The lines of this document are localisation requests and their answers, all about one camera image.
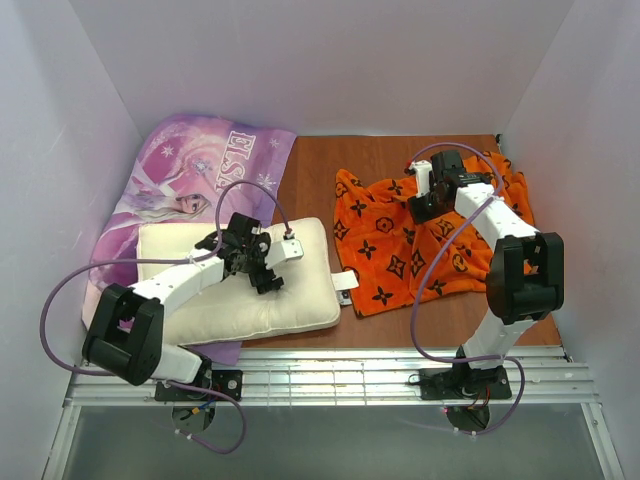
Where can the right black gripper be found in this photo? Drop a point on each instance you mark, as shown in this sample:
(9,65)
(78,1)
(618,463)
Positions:
(423,209)

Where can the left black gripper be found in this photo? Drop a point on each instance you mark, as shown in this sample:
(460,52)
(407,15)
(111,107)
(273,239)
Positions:
(265,279)

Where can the cream white pillow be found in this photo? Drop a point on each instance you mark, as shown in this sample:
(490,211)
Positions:
(233,310)

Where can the orange black patterned pillowcase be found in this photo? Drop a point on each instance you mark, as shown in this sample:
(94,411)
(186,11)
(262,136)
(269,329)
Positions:
(393,258)

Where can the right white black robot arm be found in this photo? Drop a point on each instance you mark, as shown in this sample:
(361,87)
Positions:
(525,282)

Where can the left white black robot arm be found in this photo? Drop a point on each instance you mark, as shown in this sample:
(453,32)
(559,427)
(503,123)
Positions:
(126,335)

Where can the white pillow label tag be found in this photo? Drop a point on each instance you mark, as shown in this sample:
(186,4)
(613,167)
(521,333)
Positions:
(343,283)

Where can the purple Elsa printed cloth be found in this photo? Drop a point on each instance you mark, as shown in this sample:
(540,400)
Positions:
(192,168)

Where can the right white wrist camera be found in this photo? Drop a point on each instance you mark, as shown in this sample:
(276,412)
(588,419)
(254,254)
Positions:
(421,170)

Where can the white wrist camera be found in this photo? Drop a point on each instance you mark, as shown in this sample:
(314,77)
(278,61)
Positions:
(421,170)
(282,249)

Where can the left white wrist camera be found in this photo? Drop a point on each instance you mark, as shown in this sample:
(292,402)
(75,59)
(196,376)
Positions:
(282,249)

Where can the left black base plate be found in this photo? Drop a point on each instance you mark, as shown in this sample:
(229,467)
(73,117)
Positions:
(227,382)

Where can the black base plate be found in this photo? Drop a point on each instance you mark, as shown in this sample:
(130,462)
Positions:
(465,385)
(227,382)

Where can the aluminium rail frame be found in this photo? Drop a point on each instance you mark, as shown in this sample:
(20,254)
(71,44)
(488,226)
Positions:
(339,414)

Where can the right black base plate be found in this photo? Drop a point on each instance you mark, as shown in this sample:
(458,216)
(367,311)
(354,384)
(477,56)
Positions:
(465,385)

